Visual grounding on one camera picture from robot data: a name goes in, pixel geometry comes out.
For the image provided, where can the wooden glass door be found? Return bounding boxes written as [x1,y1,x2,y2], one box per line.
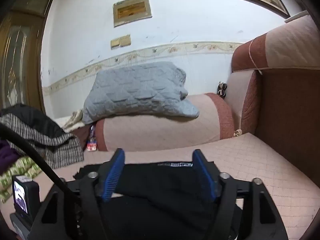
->
[0,0,58,115]

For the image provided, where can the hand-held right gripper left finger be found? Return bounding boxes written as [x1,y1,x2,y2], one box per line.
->
[29,148,125,240]

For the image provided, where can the cream rope cord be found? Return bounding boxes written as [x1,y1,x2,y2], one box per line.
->
[248,38,320,75]

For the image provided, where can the colourful snack packet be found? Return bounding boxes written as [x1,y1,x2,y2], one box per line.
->
[86,124,98,152]

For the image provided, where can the green patterned cloth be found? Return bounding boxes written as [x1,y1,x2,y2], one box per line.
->
[0,155,43,204]

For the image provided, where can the purple cloth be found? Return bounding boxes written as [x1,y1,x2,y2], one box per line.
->
[0,140,22,175]

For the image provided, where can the cream cloth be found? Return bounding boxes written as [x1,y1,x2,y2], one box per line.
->
[61,109,85,132]

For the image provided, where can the pink and brown sofa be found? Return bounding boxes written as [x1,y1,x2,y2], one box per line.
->
[54,12,320,240]

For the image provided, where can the black cable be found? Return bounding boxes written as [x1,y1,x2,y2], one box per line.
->
[0,124,75,200]

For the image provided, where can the houndstooth coat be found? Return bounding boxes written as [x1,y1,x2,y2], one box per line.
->
[0,104,84,169]

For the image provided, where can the grey quilted blanket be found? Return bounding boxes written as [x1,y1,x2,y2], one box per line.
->
[81,61,200,125]

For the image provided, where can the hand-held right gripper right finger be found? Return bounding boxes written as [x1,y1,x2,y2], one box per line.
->
[192,149,289,240]

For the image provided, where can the black pants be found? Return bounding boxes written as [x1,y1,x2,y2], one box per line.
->
[72,160,244,240]

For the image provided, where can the yellowed wall panel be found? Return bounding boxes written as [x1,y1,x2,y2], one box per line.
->
[113,0,152,28]

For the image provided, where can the small dark sandals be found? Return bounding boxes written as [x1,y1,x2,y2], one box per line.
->
[216,81,227,98]

